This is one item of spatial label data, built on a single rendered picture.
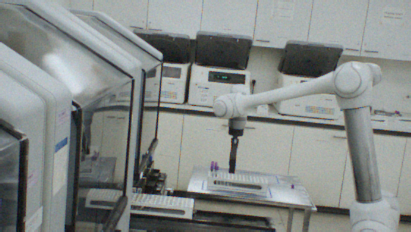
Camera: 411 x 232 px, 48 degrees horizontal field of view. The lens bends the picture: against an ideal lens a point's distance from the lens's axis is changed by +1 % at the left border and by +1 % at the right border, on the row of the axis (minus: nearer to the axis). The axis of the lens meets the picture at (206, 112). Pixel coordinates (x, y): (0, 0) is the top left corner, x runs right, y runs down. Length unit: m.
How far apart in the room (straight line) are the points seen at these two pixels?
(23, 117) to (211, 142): 3.57
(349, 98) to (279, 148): 2.51
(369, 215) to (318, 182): 2.55
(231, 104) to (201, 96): 2.16
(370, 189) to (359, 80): 0.43
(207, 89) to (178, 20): 0.74
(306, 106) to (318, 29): 0.76
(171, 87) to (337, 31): 1.66
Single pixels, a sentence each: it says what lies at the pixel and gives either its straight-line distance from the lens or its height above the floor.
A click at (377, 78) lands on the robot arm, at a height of 1.46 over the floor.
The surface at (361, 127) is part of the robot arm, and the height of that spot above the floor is 1.27.
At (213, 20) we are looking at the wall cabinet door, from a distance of 4.39.
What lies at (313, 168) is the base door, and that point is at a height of 0.44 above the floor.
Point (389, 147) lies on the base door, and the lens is 4.52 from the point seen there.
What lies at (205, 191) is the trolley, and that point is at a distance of 2.21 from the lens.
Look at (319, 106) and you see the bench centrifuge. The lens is 4.26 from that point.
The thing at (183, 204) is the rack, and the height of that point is 0.86.
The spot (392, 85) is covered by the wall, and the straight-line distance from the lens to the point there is 5.10.
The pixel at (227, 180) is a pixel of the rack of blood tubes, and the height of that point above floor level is 0.87.
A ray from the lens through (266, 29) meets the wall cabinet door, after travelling 4.41.
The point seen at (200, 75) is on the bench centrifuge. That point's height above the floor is 1.18.
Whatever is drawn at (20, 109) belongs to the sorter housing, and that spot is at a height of 1.44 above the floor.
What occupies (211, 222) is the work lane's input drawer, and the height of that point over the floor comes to 0.81.
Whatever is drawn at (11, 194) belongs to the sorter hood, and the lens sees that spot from 0.66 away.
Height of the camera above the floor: 1.57
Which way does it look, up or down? 10 degrees down
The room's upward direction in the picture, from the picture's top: 6 degrees clockwise
